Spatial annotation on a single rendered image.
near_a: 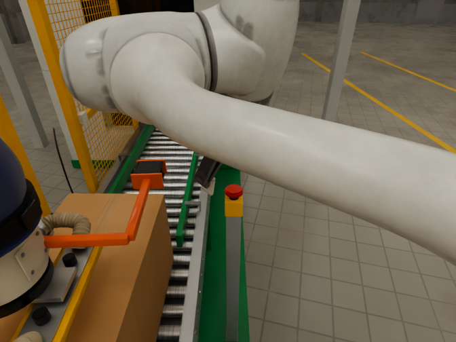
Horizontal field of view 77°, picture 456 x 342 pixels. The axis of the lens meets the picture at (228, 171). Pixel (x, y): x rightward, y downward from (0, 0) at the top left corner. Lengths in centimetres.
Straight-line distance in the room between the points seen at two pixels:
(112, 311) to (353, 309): 155
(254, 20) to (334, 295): 193
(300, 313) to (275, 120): 184
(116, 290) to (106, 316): 8
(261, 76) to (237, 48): 6
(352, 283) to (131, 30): 209
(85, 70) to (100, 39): 4
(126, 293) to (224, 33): 75
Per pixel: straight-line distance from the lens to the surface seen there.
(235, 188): 108
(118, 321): 89
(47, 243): 74
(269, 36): 38
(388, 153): 20
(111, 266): 101
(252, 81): 40
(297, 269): 220
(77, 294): 77
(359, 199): 20
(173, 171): 214
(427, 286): 245
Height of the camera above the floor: 168
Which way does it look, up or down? 33 degrees down
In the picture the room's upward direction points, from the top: straight up
